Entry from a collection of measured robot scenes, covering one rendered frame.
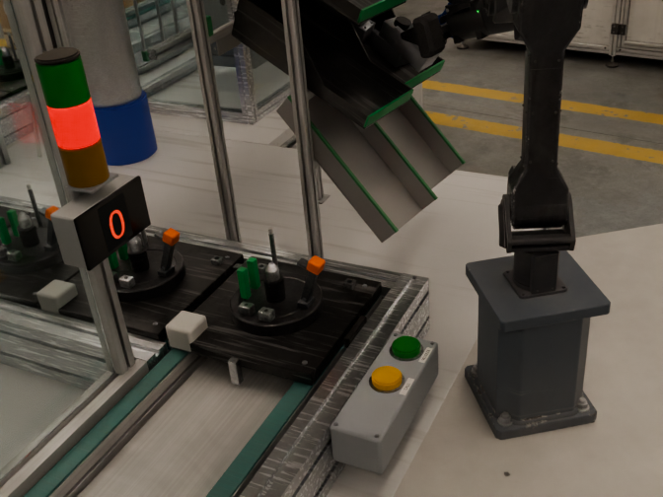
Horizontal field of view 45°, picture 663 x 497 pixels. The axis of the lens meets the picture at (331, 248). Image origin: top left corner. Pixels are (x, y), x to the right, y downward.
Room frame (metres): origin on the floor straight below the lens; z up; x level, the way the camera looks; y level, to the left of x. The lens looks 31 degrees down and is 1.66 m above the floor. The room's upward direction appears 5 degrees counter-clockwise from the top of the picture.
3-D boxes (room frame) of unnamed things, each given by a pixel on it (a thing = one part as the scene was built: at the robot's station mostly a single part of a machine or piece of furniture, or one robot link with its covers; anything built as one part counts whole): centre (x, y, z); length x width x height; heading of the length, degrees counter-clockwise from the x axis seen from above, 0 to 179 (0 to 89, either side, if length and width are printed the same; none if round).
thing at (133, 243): (1.12, 0.31, 1.01); 0.24 x 0.24 x 0.13; 61
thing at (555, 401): (0.88, -0.26, 0.96); 0.15 x 0.15 x 0.20; 7
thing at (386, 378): (0.82, -0.06, 0.96); 0.04 x 0.04 x 0.02
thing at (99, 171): (0.89, 0.28, 1.28); 0.05 x 0.05 x 0.05
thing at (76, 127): (0.89, 0.28, 1.33); 0.05 x 0.05 x 0.05
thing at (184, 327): (0.96, 0.22, 0.97); 0.05 x 0.05 x 0.04; 61
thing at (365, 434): (0.82, -0.06, 0.93); 0.21 x 0.07 x 0.06; 151
